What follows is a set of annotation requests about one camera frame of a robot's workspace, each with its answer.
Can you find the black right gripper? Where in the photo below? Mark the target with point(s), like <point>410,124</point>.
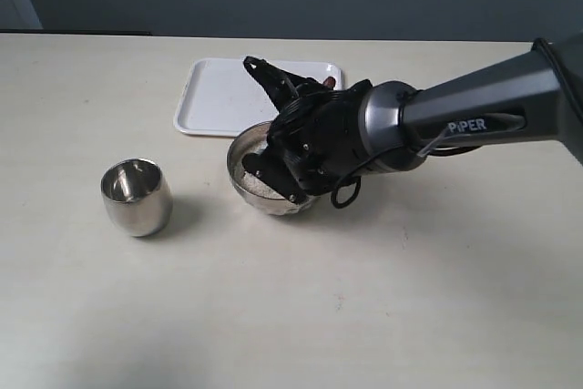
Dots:
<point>313,145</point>

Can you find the brown wooden spoon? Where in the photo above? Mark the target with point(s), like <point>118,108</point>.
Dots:
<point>330,82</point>

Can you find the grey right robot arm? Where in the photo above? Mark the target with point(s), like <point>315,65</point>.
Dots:
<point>532,97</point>

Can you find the steel bowl of rice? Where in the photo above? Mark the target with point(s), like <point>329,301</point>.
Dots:
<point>251,189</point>

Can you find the shiny steel cup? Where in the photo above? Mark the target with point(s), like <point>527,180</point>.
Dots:
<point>137,197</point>

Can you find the white rectangular plastic tray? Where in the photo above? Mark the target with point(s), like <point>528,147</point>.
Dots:
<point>221,100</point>

